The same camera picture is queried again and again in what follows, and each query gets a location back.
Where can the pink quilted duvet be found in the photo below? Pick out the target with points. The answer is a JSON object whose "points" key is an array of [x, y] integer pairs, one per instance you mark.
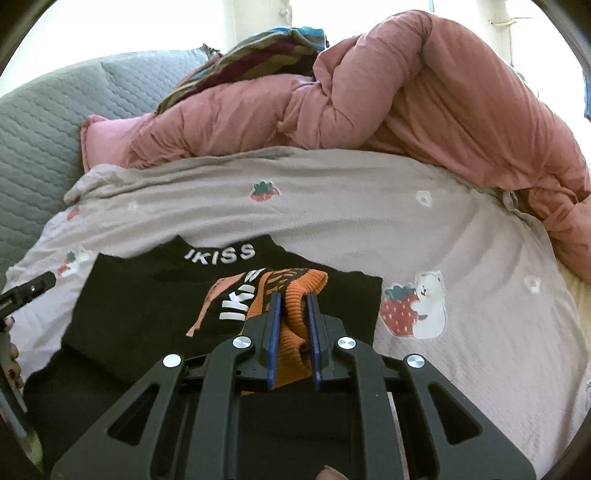
{"points": [[416, 85]]}

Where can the grey quilted headboard cushion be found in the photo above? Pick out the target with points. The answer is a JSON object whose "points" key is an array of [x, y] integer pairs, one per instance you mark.
{"points": [[40, 122]]}

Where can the black sweater with orange cuffs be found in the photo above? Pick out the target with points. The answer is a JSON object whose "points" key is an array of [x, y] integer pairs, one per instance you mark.
{"points": [[178, 298]]}

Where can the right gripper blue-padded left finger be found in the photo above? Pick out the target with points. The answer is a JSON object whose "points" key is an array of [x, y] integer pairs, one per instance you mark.
{"points": [[181, 419]]}

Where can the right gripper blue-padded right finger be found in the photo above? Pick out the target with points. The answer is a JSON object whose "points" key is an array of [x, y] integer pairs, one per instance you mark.
{"points": [[405, 418]]}

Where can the person's right hand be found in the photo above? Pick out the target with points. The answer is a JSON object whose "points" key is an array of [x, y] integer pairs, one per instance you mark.
{"points": [[330, 473]]}

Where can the person's left hand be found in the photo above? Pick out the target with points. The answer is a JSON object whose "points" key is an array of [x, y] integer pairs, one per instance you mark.
{"points": [[13, 370]]}

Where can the beige strawberry bear bedsheet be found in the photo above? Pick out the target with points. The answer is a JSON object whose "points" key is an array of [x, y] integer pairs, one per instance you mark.
{"points": [[469, 281]]}

